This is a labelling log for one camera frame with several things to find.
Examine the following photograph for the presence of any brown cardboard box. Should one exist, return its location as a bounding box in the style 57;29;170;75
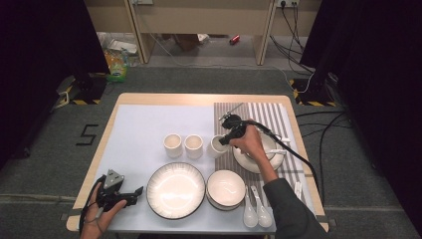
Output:
173;34;200;53

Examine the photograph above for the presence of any white wall socket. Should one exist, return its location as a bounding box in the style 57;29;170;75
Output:
275;0;301;8

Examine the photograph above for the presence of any black power cable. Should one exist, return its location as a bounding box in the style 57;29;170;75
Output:
269;34;316;75
280;1;305;54

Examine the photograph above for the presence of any striped woven placemat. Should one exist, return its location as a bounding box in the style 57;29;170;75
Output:
213;102;309;208

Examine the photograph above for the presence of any black stand base hazard tape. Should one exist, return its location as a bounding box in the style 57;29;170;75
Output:
56;72;107;107
288;78;337;108

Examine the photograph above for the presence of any left hand-held gripper cable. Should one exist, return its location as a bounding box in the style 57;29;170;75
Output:
78;174;106;235

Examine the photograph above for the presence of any green yellow plastic bag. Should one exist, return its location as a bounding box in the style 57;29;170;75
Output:
105;49;131;84

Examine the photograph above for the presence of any clear plastic bag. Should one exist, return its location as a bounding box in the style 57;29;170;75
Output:
98;32;139;56

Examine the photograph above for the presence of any white cup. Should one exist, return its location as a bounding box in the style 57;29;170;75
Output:
162;132;184;159
207;133;230;159
183;133;204;160

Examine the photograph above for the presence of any person's left hand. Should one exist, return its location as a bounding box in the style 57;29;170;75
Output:
80;182;128;239

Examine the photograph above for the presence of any hand-held gripper cable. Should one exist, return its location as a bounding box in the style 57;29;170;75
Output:
78;174;106;235
247;119;321;197

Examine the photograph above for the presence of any right hand-held gripper cable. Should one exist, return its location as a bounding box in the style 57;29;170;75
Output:
247;119;321;197

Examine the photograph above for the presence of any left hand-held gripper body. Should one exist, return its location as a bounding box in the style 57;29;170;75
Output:
96;168;136;212

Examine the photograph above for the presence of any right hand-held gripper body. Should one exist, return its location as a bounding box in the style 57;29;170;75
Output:
218;103;249;135

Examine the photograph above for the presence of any person's right hand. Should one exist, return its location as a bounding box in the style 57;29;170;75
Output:
228;124;272;167

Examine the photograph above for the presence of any beige wooden desk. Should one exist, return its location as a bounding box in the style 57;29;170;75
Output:
83;0;322;67

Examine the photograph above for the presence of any bundle of white chopsticks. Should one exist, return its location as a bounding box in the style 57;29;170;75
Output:
293;180;304;201

